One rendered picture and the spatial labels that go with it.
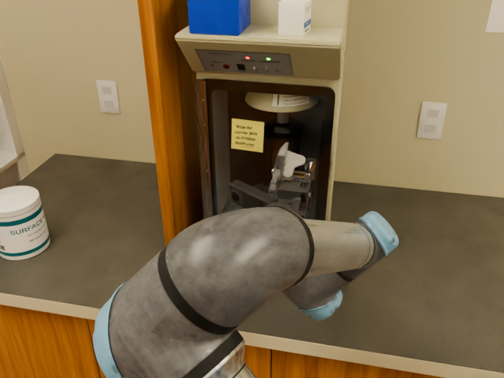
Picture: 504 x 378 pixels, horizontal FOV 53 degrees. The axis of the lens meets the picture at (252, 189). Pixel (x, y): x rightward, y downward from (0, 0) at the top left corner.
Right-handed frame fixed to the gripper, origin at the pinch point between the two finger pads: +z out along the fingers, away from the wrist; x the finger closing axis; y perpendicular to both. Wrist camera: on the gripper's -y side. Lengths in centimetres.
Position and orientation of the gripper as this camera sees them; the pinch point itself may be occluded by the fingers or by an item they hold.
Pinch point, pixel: (283, 172)
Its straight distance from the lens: 114.1
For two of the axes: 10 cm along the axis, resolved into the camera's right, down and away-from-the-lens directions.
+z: 2.1, -4.9, 8.4
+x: -0.1, -8.7, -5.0
